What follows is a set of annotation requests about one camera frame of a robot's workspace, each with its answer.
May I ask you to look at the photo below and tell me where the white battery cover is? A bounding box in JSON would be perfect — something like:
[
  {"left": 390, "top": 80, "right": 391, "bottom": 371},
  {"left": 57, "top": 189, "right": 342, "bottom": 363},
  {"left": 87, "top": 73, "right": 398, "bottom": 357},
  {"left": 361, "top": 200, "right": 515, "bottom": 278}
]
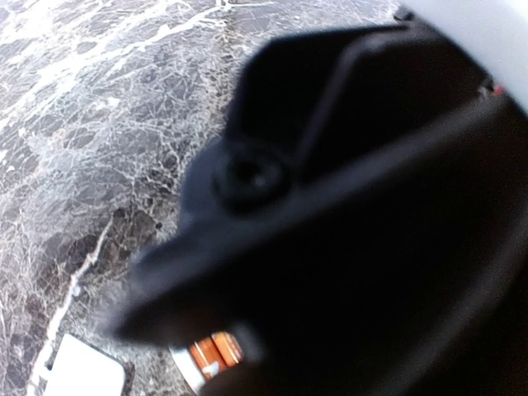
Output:
[{"left": 44, "top": 334, "right": 125, "bottom": 396}]

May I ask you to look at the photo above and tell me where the white remote control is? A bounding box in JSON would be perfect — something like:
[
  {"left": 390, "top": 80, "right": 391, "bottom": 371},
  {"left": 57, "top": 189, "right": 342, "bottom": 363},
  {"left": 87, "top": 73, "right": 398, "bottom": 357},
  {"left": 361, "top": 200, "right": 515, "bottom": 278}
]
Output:
[{"left": 168, "top": 325, "right": 265, "bottom": 395}]

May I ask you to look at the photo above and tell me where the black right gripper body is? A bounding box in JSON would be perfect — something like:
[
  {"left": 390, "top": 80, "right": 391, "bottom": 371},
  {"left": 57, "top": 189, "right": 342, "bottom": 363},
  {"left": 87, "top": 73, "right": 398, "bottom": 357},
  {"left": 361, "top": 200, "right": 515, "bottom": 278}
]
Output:
[{"left": 111, "top": 26, "right": 527, "bottom": 395}]

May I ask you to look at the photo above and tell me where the orange AA battery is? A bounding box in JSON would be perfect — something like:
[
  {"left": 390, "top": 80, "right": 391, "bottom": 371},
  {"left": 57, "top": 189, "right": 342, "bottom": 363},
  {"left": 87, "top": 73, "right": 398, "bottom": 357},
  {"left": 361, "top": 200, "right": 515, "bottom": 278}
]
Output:
[
  {"left": 211, "top": 332, "right": 243, "bottom": 367},
  {"left": 190, "top": 337, "right": 228, "bottom": 380}
]

